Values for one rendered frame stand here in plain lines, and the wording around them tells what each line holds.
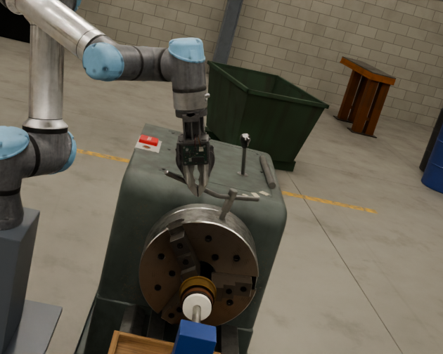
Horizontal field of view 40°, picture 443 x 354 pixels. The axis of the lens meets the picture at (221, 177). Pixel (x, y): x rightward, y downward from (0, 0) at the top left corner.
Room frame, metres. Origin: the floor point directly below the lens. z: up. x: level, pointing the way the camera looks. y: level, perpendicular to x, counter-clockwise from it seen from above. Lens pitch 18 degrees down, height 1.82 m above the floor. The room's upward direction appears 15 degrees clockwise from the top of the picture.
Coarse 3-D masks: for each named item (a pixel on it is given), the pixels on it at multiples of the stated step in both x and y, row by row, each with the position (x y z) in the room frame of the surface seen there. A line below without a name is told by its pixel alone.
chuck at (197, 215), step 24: (168, 216) 1.48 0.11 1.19; (192, 216) 1.43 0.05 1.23; (168, 240) 1.40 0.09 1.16; (192, 240) 1.40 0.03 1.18; (216, 240) 1.41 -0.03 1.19; (240, 240) 1.42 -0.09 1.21; (144, 264) 1.39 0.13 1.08; (168, 264) 1.40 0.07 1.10; (216, 264) 1.41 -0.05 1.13; (240, 264) 1.42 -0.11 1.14; (144, 288) 1.40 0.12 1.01; (168, 288) 1.40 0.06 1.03; (216, 312) 1.42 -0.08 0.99; (240, 312) 1.42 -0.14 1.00
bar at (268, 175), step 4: (260, 156) 2.02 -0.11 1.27; (264, 156) 2.02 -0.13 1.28; (260, 160) 1.99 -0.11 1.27; (264, 160) 1.96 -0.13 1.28; (264, 164) 1.92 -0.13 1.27; (268, 164) 1.93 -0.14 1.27; (264, 168) 1.89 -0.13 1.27; (268, 168) 1.88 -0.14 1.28; (264, 172) 1.86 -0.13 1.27; (268, 172) 1.84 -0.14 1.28; (268, 176) 1.81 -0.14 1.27; (272, 176) 1.81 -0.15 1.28; (268, 180) 1.78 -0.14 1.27; (272, 180) 1.77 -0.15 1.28; (268, 184) 1.76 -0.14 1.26; (272, 184) 1.75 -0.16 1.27; (272, 188) 1.75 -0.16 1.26
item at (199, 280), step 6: (198, 276) 1.33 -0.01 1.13; (186, 282) 1.32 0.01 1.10; (192, 282) 1.30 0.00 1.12; (198, 282) 1.30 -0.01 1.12; (204, 282) 1.31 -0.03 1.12; (210, 282) 1.33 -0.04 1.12; (180, 288) 1.32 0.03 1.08; (186, 288) 1.29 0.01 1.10; (192, 288) 1.29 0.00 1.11; (198, 288) 1.28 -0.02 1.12; (204, 288) 1.29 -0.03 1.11; (210, 288) 1.30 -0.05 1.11; (180, 294) 1.32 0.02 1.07; (186, 294) 1.27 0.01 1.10; (204, 294) 1.27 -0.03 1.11; (210, 294) 1.29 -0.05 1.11; (216, 294) 1.33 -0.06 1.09; (180, 300) 1.29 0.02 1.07; (210, 300) 1.27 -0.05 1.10
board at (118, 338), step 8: (120, 336) 1.33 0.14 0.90; (128, 336) 1.33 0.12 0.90; (136, 336) 1.34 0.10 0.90; (144, 336) 1.34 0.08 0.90; (112, 344) 1.28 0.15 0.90; (120, 344) 1.31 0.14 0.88; (128, 344) 1.32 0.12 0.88; (136, 344) 1.33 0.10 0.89; (144, 344) 1.33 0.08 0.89; (152, 344) 1.33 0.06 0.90; (160, 344) 1.34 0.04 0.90; (168, 344) 1.34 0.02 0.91; (112, 352) 1.25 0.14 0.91; (120, 352) 1.28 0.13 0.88; (128, 352) 1.29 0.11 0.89; (136, 352) 1.30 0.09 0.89; (144, 352) 1.31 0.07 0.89; (152, 352) 1.32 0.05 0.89; (160, 352) 1.33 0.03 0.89; (168, 352) 1.34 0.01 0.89; (216, 352) 1.36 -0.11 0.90
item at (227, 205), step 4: (232, 188) 1.46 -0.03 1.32; (232, 192) 1.45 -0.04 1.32; (236, 192) 1.45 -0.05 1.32; (232, 196) 1.45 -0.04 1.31; (228, 200) 1.45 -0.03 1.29; (232, 200) 1.45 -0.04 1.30; (224, 204) 1.45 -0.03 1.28; (228, 204) 1.45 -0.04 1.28; (224, 208) 1.45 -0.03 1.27; (228, 208) 1.45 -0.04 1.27; (224, 212) 1.45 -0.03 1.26; (228, 212) 1.45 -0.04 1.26; (220, 216) 1.45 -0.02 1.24; (224, 216) 1.45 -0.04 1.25
